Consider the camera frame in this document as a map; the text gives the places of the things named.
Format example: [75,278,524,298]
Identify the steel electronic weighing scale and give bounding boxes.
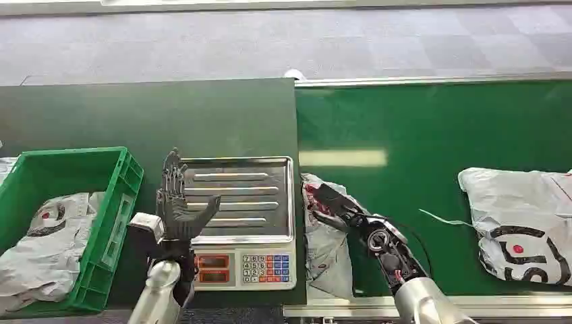
[180,156,298,292]

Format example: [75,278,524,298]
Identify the green conveyor belt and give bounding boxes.
[295,79,572,297]

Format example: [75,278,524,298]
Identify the silver conveyor frame rail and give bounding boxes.
[283,293,572,319]

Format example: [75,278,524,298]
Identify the grey parcel bag, black print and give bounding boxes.
[0,192,107,314]

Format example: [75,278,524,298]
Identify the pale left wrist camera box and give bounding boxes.
[128,212,166,245]

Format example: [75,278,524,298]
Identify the grey parcel bag corner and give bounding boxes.
[0,156,19,185]

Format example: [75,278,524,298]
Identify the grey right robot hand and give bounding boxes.
[311,182,372,234]

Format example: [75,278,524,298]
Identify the thin green strip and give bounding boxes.
[418,208,475,228]

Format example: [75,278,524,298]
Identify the large grey parcel bag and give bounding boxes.
[457,167,572,288]

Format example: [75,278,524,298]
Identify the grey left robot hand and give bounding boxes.
[155,147,222,243]

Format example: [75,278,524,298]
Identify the green plastic crate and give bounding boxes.
[0,146,145,315]

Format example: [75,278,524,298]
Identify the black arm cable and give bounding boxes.
[362,214,434,275]

